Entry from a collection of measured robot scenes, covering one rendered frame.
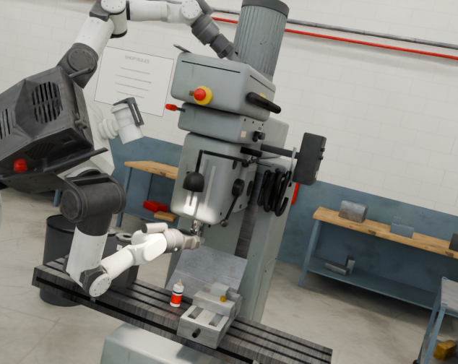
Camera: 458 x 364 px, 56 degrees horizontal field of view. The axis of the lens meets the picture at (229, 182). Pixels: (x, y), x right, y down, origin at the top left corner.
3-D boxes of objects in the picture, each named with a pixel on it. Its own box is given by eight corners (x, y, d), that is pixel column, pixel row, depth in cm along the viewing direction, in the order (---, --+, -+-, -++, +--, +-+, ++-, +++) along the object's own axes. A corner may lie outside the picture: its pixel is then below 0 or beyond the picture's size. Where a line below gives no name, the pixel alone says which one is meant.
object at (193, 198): (192, 215, 154) (205, 159, 152) (183, 212, 156) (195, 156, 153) (196, 214, 158) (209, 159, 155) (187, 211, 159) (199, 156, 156)
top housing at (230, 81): (239, 113, 137) (251, 62, 135) (166, 97, 144) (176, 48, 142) (269, 122, 182) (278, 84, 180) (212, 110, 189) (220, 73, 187)
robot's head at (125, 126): (113, 147, 126) (141, 137, 125) (100, 114, 124) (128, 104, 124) (118, 146, 132) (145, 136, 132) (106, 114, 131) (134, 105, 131)
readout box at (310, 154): (313, 187, 174) (326, 136, 171) (291, 181, 176) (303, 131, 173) (318, 183, 193) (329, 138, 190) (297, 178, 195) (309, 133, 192)
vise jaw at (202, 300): (229, 318, 158) (231, 308, 158) (191, 305, 162) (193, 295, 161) (232, 311, 164) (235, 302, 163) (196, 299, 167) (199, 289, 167)
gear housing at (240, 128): (238, 144, 148) (244, 115, 147) (175, 128, 155) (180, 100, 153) (259, 144, 180) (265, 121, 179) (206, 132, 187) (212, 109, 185)
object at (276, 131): (247, 161, 171) (258, 111, 168) (196, 148, 177) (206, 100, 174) (282, 157, 247) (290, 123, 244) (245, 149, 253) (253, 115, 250)
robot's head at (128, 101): (115, 134, 127) (136, 126, 124) (104, 106, 125) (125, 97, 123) (126, 131, 132) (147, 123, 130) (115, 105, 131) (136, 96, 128)
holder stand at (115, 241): (125, 289, 178) (134, 243, 175) (76, 274, 181) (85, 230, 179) (136, 279, 190) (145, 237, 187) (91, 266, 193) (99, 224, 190)
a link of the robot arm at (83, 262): (78, 306, 124) (94, 243, 115) (51, 281, 129) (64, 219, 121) (109, 292, 133) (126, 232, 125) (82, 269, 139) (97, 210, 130)
